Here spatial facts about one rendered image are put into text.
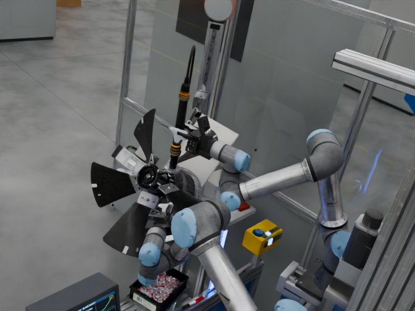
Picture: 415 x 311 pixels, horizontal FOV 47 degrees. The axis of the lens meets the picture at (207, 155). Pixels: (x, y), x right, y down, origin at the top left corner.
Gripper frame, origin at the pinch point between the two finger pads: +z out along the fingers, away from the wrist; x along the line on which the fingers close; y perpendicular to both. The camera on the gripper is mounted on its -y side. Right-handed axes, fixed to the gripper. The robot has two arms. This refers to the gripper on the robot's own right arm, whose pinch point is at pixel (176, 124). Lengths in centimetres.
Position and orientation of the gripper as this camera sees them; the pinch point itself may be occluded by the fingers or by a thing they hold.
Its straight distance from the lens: 200.6
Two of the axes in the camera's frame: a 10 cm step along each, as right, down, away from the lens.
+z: -8.1, -4.0, 4.2
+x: 5.6, -3.1, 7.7
